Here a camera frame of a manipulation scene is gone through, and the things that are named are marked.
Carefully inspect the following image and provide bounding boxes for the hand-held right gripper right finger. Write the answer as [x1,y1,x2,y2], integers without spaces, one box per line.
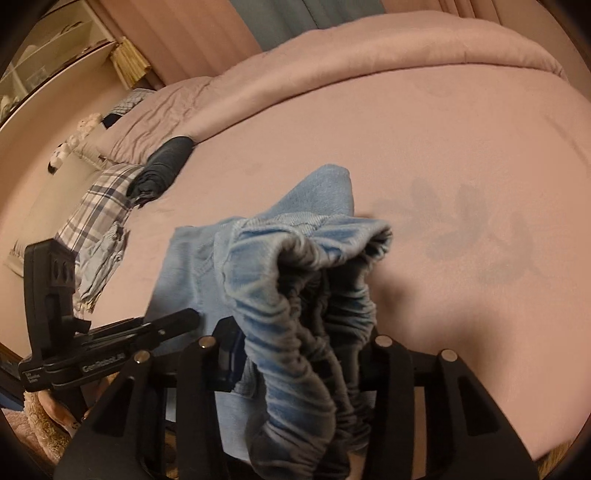
[355,325,541,480]

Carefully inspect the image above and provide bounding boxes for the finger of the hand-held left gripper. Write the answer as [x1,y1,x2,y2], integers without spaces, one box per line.
[137,308,202,346]

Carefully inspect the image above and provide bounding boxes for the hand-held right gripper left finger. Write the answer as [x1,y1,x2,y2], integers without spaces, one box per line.
[53,316,246,480]

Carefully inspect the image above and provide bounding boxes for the light blue denim pants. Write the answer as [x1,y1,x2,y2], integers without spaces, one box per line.
[152,164,394,480]

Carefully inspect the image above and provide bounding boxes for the folded pale blue pants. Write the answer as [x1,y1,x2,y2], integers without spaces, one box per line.
[73,220,131,315]

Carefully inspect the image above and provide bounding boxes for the folded dark blue pants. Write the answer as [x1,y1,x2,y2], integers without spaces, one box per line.
[129,136,194,208]

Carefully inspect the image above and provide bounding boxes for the white pillow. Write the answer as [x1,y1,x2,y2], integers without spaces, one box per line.
[76,134,117,172]

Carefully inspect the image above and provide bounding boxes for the white stuffed toy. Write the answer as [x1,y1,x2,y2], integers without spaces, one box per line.
[47,113,103,177]

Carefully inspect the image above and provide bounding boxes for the pink pillow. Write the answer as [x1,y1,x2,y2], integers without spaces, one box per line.
[99,76,218,168]

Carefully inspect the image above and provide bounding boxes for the bed with pink sheet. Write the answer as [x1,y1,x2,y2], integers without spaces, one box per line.
[0,69,591,464]

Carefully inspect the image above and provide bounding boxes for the blue plaid pillow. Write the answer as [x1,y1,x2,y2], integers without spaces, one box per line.
[108,88,158,117]

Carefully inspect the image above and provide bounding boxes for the woven bamboo basket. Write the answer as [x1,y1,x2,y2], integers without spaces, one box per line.
[111,39,153,89]

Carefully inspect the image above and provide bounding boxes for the pink curtain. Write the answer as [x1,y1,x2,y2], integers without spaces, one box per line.
[92,0,265,89]
[383,0,514,20]

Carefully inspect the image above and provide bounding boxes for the pink comforter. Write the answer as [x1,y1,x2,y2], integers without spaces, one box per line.
[185,11,568,145]

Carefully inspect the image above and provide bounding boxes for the blue-grey curtain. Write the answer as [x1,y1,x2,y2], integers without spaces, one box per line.
[228,0,385,37]

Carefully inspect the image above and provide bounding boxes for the white wall shelf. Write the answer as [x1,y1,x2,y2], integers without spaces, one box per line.
[0,0,117,126]

